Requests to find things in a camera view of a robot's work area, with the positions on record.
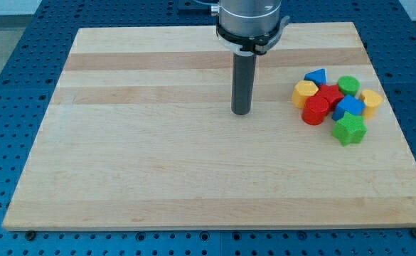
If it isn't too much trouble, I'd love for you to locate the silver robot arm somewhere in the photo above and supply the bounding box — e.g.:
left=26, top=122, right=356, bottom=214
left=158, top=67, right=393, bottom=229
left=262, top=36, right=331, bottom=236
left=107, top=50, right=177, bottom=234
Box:
left=218, top=0, right=282, bottom=37

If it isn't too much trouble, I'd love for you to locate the light wooden board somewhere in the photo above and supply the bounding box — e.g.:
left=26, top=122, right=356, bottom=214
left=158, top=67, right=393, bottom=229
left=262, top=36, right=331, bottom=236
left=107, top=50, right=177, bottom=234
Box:
left=3, top=22, right=416, bottom=231

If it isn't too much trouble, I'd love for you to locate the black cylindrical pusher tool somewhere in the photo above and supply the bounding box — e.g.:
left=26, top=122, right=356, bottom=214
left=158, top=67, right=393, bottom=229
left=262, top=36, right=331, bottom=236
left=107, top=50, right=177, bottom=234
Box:
left=231, top=54, right=256, bottom=115

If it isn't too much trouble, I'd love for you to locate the yellow hexagon block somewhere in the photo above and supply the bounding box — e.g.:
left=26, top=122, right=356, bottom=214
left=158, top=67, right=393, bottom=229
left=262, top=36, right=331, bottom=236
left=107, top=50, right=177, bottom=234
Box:
left=292, top=80, right=319, bottom=109

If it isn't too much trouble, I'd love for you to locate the red cylinder block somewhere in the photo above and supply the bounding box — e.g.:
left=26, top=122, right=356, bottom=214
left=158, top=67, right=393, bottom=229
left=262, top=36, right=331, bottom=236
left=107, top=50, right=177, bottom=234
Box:
left=302, top=95, right=330, bottom=125

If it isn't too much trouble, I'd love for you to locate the blue triangle block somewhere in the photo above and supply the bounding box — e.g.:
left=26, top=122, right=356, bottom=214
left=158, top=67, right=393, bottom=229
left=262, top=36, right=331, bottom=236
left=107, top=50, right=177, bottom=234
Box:
left=304, top=68, right=326, bottom=86

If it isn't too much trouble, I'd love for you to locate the red star block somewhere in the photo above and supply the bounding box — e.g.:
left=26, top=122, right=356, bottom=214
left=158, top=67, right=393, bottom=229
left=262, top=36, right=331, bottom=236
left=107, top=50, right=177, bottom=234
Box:
left=317, top=84, right=345, bottom=112

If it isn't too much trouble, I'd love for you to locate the green star block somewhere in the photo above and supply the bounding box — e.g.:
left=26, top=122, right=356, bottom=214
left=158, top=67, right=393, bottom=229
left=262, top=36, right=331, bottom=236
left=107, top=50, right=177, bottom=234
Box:
left=331, top=112, right=368, bottom=146

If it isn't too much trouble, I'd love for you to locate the blue cube block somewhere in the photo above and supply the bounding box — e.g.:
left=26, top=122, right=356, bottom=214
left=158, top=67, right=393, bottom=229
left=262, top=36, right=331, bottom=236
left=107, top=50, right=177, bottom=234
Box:
left=332, top=95, right=366, bottom=121

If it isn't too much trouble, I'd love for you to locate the green cylinder block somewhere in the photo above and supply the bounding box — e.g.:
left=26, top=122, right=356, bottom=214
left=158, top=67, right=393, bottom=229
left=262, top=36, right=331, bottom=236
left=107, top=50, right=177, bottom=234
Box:
left=338, top=75, right=361, bottom=97

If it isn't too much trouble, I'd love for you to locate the yellow heart block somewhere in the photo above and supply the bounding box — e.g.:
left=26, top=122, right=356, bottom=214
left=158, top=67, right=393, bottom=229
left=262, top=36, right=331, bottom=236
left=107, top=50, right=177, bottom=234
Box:
left=359, top=89, right=383, bottom=119

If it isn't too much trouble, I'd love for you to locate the black clamp ring with lever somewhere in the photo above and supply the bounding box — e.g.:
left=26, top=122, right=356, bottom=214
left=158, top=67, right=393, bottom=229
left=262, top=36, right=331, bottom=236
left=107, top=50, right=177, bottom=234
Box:
left=215, top=15, right=291, bottom=58

